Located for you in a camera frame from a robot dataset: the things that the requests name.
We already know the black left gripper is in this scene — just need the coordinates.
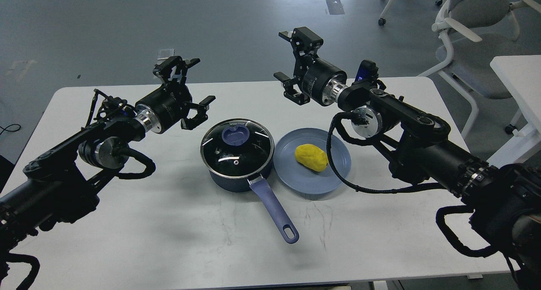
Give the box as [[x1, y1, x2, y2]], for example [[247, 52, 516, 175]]
[[136, 56, 216, 134]]

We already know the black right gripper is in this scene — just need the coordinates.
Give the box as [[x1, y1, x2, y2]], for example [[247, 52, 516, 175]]
[[273, 27, 347, 106]]

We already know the glass lid blue knob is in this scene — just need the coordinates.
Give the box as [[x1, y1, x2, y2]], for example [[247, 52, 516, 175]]
[[200, 118, 275, 179]]

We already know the yellow potato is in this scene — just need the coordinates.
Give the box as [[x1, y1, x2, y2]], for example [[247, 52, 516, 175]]
[[294, 144, 330, 172]]

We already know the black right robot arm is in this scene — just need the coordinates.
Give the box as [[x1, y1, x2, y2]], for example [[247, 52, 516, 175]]
[[274, 27, 541, 290]]

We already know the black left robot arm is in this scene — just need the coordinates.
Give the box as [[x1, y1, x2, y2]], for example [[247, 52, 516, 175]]
[[0, 56, 215, 290]]

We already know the dark blue saucepan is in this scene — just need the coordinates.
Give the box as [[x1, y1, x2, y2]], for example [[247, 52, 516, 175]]
[[200, 118, 300, 244]]

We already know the blue plate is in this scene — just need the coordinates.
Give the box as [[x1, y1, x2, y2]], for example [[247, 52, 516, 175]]
[[273, 128, 351, 195]]

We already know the white side table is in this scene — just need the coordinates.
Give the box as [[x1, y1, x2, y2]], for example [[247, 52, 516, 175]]
[[488, 55, 541, 167]]

